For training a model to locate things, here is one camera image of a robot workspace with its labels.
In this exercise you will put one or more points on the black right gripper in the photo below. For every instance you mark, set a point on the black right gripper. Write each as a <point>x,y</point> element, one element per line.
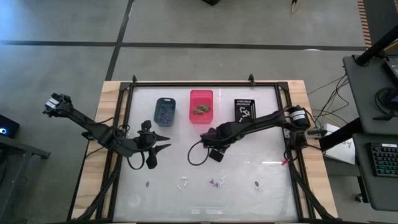
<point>217,137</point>

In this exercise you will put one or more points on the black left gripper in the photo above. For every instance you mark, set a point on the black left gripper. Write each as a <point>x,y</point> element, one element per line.
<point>146,141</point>

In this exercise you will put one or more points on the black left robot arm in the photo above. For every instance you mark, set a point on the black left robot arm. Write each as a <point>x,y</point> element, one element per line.
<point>90,127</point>

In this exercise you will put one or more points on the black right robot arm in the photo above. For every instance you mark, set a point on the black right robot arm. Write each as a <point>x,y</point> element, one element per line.
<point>264,119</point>

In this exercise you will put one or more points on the grey-blue plastic bin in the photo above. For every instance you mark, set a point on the grey-blue plastic bin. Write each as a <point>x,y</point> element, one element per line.
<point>157,105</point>

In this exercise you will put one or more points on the pink plastic bin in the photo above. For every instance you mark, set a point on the pink plastic bin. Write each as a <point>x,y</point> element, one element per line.
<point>201,98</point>

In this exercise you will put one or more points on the white glossy table mat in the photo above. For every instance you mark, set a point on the white glossy table mat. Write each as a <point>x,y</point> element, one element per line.
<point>202,202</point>

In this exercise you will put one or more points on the white box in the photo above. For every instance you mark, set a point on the white box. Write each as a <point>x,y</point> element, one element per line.
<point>332,128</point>

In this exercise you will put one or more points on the black desk brace bar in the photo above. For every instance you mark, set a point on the black desk brace bar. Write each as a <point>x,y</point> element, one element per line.
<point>339,135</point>

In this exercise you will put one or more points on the white paper sheet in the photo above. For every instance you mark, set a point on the white paper sheet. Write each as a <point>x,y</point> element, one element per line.
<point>343,152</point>

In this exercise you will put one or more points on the black object on floor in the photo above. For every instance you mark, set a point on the black object on floor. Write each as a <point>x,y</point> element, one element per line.
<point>211,2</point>

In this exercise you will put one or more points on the grey metal cart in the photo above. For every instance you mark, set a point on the grey metal cart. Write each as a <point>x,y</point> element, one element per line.
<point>25,148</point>

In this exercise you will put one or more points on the black device with light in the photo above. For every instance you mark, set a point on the black device with light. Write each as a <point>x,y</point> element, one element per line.
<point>11,124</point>

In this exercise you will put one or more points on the dark grey desk top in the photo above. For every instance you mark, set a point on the dark grey desk top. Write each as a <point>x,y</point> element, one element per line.
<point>363,93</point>
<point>363,186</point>

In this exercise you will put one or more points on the black caster wheel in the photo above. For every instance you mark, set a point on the black caster wheel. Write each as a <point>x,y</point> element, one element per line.
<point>359,198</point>

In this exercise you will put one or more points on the backlit black keyboard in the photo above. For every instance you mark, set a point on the backlit black keyboard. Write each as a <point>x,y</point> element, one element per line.
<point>385,160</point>

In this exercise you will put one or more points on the black headphones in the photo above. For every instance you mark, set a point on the black headphones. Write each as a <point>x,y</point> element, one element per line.
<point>385,93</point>

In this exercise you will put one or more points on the black diagonal pole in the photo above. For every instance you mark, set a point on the black diagonal pole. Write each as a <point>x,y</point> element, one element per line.
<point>373,51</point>

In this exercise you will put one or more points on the black laptop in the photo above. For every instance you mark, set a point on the black laptop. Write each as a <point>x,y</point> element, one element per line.
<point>392,70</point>

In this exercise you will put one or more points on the dark mat with orange edge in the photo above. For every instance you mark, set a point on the dark mat with orange edge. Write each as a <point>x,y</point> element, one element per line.
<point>382,18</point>

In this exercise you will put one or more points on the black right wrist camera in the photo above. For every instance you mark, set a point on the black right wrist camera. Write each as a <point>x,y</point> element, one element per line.
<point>216,155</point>

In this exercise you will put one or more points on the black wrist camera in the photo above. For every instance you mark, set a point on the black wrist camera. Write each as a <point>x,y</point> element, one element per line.
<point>151,160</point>
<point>216,155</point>

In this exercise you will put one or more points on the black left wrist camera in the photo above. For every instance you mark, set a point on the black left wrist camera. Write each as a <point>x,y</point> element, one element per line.
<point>151,160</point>

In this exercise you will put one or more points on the black metal table frame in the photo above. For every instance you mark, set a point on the black metal table frame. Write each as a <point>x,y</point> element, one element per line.
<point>202,84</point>

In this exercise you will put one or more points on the black frame clamp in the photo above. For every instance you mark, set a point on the black frame clamp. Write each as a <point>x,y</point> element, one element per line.
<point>251,78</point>
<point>134,79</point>

